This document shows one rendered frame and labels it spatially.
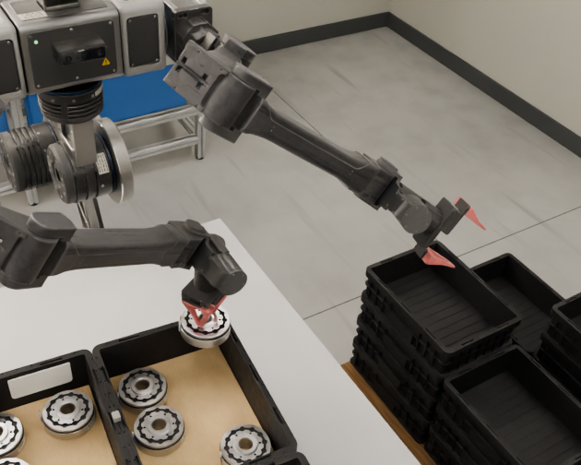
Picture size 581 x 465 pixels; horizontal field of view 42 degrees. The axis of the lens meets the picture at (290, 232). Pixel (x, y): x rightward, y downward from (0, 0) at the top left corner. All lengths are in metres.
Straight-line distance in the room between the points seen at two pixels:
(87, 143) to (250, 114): 0.59
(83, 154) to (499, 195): 2.53
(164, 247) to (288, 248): 2.00
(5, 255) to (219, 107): 0.37
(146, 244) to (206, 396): 0.52
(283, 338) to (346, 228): 1.51
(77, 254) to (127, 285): 0.98
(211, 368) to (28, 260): 0.75
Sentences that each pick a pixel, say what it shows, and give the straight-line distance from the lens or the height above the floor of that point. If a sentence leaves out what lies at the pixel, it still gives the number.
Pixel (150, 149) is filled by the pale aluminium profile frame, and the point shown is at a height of 0.14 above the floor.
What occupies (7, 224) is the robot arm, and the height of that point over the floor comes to 1.50.
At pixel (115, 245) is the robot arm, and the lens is 1.20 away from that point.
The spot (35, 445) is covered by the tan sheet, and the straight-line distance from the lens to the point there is 1.65.
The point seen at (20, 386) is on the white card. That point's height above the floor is 0.89.
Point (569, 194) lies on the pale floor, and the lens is 3.99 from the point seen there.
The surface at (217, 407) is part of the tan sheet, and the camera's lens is 1.67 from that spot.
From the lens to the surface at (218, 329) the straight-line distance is 1.56.
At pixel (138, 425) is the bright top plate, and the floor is 0.86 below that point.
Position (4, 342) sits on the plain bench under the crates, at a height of 0.70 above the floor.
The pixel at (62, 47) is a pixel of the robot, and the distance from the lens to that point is 1.53.
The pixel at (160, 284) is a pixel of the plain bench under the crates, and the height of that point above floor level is 0.70.
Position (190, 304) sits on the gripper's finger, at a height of 1.09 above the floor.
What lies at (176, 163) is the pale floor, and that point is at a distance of 3.76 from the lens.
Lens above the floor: 2.17
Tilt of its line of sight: 40 degrees down
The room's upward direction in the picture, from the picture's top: 5 degrees clockwise
